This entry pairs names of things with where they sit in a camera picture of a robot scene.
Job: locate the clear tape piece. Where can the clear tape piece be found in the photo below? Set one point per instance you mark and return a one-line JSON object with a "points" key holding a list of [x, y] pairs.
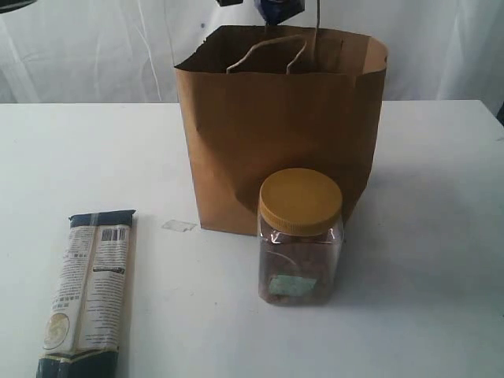
{"points": [[178, 226]]}

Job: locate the small white milk carton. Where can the small white milk carton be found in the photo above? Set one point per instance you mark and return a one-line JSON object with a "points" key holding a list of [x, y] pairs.
{"points": [[275, 12]]}

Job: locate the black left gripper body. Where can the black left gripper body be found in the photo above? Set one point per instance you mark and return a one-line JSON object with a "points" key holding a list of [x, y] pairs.
{"points": [[223, 3]]}

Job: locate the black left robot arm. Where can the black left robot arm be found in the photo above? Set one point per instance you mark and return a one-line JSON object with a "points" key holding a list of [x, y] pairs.
{"points": [[8, 6]]}

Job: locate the long noodle package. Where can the long noodle package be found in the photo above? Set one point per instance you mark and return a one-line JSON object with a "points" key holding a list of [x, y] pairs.
{"points": [[81, 337]]}

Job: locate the brown paper bag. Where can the brown paper bag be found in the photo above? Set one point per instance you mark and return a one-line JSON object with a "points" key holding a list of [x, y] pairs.
{"points": [[255, 100]]}

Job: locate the clear jar with yellow lid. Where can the clear jar with yellow lid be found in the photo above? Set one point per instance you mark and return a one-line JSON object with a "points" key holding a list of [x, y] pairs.
{"points": [[300, 231]]}

